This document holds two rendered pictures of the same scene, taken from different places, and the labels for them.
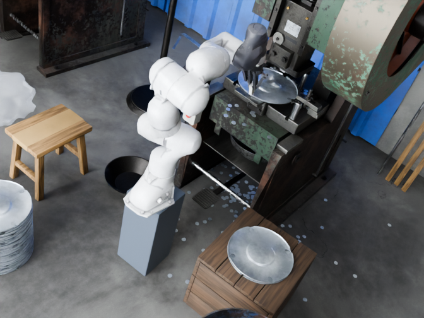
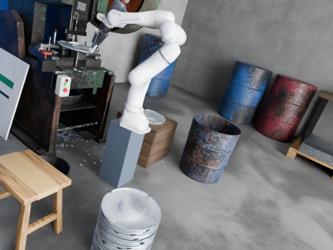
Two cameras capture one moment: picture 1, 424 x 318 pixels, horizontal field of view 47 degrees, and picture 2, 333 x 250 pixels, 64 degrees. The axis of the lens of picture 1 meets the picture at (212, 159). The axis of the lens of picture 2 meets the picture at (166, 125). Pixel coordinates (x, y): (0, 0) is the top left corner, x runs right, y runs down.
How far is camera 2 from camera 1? 2.34 m
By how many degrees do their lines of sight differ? 77
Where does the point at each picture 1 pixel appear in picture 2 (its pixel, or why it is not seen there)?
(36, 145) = (57, 179)
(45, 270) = not seen: hidden behind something
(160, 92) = (176, 38)
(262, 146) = (97, 81)
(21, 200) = (123, 194)
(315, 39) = (100, 7)
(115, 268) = not seen: hidden behind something
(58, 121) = (18, 164)
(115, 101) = not seen: outside the picture
